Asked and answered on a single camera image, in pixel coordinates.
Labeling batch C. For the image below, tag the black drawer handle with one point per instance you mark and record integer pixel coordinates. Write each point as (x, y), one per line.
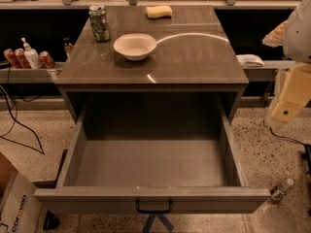
(154, 207)

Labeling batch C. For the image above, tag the grey top drawer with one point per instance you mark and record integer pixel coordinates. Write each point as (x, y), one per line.
(152, 147)

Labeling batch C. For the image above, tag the white folded cloth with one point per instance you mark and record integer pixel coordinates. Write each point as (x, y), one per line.
(250, 60)

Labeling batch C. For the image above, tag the small dark bottle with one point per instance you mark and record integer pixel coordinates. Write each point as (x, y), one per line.
(67, 47)

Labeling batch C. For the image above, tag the grey wooden cabinet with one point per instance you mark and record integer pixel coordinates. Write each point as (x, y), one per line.
(192, 54)

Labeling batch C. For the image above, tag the blue tape cross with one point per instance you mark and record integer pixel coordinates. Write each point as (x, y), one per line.
(163, 220)

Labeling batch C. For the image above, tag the clear plastic bottle on floor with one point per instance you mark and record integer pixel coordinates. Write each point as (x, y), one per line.
(281, 189)

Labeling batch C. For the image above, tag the red soda can middle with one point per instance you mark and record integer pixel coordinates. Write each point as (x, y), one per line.
(19, 53)

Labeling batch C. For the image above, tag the red soda can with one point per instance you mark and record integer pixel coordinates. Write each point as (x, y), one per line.
(10, 56)
(47, 60)
(19, 53)

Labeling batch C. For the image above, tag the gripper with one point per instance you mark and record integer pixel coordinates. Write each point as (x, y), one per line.
(298, 38)

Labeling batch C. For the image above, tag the red soda can right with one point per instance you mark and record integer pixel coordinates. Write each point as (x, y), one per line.
(47, 60)

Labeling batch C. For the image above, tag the yellow sponge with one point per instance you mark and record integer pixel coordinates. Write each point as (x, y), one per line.
(159, 11)

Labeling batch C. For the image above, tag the green soda can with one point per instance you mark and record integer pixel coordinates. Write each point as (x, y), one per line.
(99, 23)

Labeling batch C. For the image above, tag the red soda can left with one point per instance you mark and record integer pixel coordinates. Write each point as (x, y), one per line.
(10, 56)

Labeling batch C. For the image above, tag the white pump bottle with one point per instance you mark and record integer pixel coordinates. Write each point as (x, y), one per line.
(31, 55)

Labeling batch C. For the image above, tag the white bowl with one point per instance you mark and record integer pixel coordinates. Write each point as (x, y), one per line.
(135, 46)

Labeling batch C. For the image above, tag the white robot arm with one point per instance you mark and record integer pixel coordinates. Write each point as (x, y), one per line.
(294, 35)

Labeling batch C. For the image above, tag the cardboard box with logo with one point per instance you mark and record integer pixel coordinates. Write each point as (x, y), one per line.
(19, 210)

